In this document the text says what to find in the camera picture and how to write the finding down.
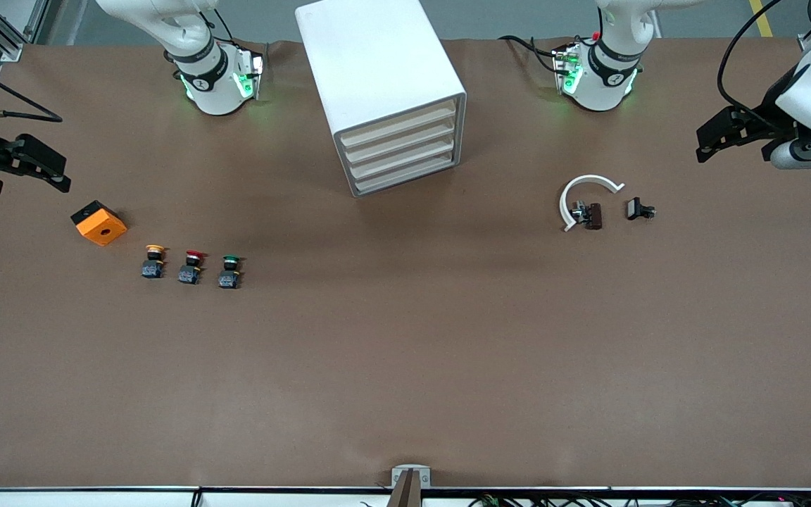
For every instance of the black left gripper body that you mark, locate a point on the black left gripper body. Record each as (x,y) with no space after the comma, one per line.
(764,117)

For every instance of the yellow push button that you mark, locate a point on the yellow push button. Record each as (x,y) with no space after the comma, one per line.
(154,267)

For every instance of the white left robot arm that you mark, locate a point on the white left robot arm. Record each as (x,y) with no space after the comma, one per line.
(602,77)

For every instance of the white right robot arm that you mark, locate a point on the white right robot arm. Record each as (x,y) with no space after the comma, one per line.
(201,77)

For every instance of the red push button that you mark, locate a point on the red push button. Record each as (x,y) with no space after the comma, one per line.
(191,273)

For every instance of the green push button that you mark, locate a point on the green push button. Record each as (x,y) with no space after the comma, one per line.
(229,278)

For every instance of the orange box with hole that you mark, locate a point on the orange box with hole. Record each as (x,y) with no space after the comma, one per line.
(101,229)

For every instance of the small black clip component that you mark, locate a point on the small black clip component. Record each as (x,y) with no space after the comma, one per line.
(634,208)

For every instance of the white curved plastic piece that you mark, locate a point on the white curved plastic piece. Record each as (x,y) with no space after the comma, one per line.
(591,179)

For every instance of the small brown black component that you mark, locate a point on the small brown black component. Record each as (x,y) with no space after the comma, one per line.
(594,216)

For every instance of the brown table cover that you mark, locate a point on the brown table cover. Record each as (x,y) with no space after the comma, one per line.
(405,352)

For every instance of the brown bar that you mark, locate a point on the brown bar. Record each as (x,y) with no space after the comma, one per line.
(405,496)

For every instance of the white table edge rail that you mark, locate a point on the white table edge rail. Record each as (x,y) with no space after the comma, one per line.
(96,498)

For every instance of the grey metal bracket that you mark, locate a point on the grey metal bracket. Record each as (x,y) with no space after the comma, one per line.
(411,470)

